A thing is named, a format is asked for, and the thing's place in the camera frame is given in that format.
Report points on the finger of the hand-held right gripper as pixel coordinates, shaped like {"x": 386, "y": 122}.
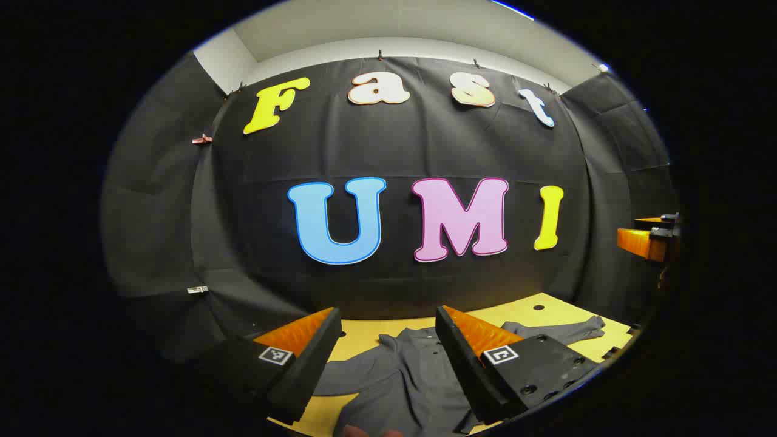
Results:
{"x": 637, "y": 243}
{"x": 652, "y": 221}

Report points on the black backdrop cloth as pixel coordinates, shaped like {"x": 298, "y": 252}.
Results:
{"x": 394, "y": 145}

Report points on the small red clip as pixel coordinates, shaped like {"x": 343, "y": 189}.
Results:
{"x": 202, "y": 139}

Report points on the small white clip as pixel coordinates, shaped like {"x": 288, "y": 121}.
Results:
{"x": 197, "y": 289}

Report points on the grey polo shirt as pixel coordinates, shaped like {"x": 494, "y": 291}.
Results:
{"x": 413, "y": 376}

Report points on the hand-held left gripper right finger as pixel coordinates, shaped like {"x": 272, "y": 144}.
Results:
{"x": 464, "y": 364}

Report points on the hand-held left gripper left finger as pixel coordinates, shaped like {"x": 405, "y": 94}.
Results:
{"x": 315, "y": 358}

